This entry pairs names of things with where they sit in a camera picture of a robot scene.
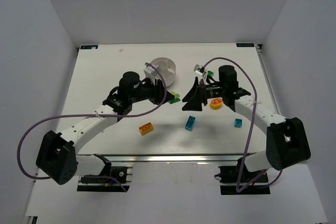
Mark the dark green curved lego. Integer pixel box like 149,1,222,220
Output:
169,98,180,104

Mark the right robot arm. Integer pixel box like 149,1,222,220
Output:
182,65,311,172

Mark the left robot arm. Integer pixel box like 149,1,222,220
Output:
36,71,174,185

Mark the long teal lego brick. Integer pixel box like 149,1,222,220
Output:
185,115,196,131

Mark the green sloped lego brick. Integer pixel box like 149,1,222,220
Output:
207,70,214,77

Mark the yellow orange patterned lego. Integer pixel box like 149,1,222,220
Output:
209,98,223,110

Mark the white round divided container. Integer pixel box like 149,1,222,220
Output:
150,57,176,87

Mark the orange rectangular lego brick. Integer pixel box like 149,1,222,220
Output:
139,122,154,135

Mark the small teal lego brick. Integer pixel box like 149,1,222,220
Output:
234,119,243,127

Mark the blue label right corner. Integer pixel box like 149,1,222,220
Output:
236,42,255,47

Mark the blue label corner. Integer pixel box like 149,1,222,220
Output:
236,42,255,47
80,45,98,50

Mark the blue label left corner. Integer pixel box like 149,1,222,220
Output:
80,45,98,50

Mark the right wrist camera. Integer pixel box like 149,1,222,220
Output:
194,65,207,85

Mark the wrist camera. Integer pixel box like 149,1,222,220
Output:
194,65,207,85
144,62,161,84

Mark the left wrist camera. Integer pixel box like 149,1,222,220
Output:
144,62,161,84

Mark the aluminium front rail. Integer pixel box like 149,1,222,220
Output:
47,153,266,164

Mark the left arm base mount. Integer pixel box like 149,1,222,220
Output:
77,163,133,193

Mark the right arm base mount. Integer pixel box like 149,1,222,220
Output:
214,165,271,196

